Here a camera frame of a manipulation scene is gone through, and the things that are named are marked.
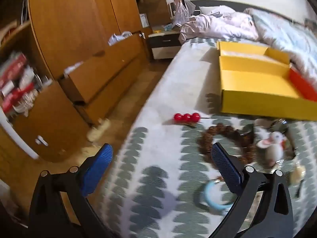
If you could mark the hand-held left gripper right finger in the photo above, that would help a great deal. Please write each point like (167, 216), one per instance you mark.
(226, 168)

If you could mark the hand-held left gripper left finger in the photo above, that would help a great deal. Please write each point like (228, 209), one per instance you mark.
(99, 168)

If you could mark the white plush rabbit charm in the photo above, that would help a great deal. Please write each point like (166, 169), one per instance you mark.
(273, 146)

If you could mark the red bead hair clip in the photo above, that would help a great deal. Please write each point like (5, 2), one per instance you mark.
(187, 117)

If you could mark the yellow cardboard box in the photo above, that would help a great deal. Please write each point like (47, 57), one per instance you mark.
(257, 84)

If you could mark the cream slippers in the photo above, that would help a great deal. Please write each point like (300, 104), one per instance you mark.
(97, 130)

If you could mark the wooden shelf unit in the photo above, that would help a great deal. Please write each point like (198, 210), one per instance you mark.
(49, 119)

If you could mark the pile of red boxes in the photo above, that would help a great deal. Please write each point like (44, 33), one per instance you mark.
(17, 79)

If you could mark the white plastic bag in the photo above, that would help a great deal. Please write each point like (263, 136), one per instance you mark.
(118, 38)

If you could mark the black and white nightstand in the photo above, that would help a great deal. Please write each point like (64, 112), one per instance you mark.
(164, 44)

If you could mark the pinkish white duvet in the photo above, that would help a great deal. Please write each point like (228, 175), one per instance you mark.
(218, 24)

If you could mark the wooden wardrobe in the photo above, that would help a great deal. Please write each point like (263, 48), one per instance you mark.
(74, 17)

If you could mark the hanging clear plastic bag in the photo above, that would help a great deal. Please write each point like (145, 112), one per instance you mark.
(182, 11)

